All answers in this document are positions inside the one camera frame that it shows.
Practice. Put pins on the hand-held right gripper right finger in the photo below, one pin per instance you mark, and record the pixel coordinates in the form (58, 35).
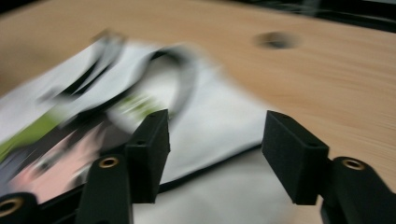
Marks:
(295, 158)

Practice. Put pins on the white printed tank top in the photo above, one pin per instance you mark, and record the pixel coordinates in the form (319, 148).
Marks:
(218, 124)

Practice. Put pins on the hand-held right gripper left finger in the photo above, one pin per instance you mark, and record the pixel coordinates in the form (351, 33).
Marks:
(148, 155)

